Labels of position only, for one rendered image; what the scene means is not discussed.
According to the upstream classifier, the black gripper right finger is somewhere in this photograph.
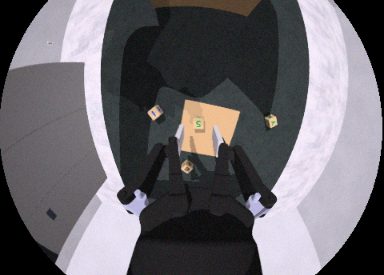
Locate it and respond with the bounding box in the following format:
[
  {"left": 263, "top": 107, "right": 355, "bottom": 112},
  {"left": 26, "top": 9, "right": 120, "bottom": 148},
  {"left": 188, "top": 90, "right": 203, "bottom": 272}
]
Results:
[{"left": 208, "top": 126, "right": 277, "bottom": 220}]

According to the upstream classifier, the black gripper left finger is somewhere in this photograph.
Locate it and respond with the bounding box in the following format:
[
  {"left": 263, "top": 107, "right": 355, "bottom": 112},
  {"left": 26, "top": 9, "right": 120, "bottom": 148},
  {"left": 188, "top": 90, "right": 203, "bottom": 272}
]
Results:
[{"left": 117, "top": 125, "right": 189, "bottom": 218}]

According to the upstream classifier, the tan flat square mat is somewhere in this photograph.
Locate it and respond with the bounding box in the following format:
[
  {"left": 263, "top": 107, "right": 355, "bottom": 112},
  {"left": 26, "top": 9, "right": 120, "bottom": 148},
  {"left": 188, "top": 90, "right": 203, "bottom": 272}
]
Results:
[{"left": 181, "top": 100, "right": 240, "bottom": 157}]

